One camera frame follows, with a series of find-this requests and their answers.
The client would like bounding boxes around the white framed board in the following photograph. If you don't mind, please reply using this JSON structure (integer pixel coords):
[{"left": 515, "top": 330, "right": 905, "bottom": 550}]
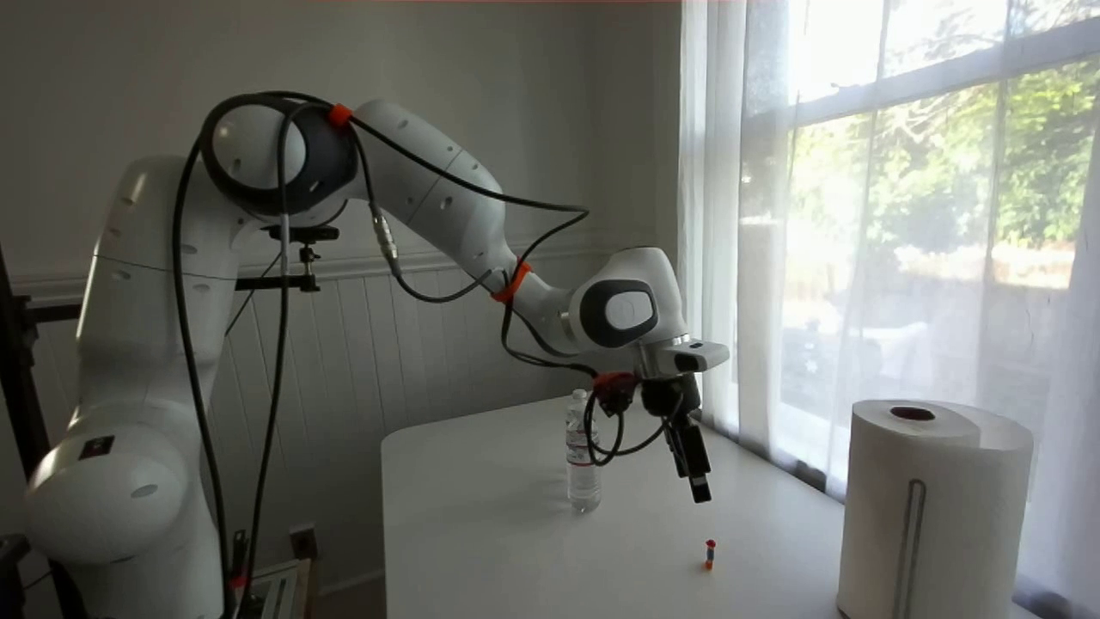
[{"left": 250, "top": 558, "right": 317, "bottom": 619}]

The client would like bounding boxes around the clear plastic water bottle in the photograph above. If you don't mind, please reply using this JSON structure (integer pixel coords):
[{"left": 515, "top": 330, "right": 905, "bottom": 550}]
[{"left": 560, "top": 384, "right": 604, "bottom": 518}]

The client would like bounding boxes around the white framed window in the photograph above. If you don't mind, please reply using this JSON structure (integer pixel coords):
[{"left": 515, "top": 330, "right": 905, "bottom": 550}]
[{"left": 740, "top": 0, "right": 1100, "bottom": 484}]

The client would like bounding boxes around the sheer white curtain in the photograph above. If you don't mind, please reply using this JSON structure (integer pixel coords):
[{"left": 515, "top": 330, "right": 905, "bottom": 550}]
[{"left": 671, "top": 0, "right": 1100, "bottom": 611}]

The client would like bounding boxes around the metal paper towel holder rod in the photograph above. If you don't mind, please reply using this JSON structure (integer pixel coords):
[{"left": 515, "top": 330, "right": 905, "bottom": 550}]
[{"left": 895, "top": 474, "right": 931, "bottom": 619}]

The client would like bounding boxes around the black camera on boom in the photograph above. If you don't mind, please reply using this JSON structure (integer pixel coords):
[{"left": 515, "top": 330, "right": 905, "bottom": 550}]
[{"left": 261, "top": 221, "right": 342, "bottom": 246}]

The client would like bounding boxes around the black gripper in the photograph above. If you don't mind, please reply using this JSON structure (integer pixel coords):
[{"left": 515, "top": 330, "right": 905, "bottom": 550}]
[{"left": 635, "top": 370, "right": 718, "bottom": 509}]

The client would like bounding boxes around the white paper towel roll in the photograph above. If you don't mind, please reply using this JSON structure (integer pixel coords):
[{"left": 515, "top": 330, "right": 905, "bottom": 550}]
[{"left": 835, "top": 395, "right": 1037, "bottom": 619}]

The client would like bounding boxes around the wall power outlet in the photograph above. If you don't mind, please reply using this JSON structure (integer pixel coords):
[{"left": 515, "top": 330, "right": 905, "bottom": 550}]
[{"left": 285, "top": 524, "right": 324, "bottom": 565}]

